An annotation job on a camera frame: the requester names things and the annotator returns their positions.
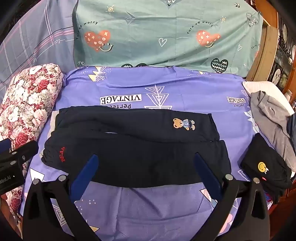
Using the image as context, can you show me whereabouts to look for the dark patterned panel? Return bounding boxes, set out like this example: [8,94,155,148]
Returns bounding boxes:
[269,14,296,93]

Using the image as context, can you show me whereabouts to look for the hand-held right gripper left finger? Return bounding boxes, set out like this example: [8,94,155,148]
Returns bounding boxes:
[22,154,99,241]

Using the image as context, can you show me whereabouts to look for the grey plaid sheet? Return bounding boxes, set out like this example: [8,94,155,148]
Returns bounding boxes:
[0,0,79,102]

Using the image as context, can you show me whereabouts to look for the wooden headboard shelf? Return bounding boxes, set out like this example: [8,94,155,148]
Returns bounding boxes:
[245,0,296,112]

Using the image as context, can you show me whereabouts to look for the navy pants with bear patch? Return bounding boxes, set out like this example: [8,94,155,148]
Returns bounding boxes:
[42,105,232,189]

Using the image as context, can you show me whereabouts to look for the purple printed bedsheet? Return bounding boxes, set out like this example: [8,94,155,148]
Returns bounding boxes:
[22,65,274,241]

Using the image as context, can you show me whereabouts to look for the red floral quilt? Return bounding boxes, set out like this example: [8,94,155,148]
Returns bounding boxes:
[0,64,65,224]

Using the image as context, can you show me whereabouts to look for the blue garment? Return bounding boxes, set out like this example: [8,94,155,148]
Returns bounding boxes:
[287,113,296,140]

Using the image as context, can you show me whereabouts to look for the teal heart-print blanket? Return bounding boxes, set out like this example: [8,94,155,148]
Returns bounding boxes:
[72,0,264,77]

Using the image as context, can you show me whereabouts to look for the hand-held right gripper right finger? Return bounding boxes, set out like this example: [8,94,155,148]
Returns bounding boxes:
[194,152,270,241]

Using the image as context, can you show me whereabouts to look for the white pillow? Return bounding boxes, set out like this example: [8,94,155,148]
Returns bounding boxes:
[242,81,295,116]

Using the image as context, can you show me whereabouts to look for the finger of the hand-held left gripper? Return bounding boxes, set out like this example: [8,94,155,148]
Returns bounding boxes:
[0,140,39,166]

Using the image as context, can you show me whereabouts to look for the grey garment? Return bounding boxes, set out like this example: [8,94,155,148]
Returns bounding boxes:
[250,91,296,172]

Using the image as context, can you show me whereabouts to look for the black folded pants smiley patch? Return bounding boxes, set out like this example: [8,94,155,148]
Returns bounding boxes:
[240,133,293,204]

